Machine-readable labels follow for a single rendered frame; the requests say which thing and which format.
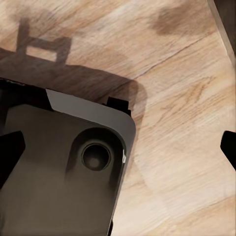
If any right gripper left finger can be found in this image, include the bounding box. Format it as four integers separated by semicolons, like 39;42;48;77
0;131;26;189

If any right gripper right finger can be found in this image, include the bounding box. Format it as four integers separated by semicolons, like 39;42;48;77
220;131;236;169

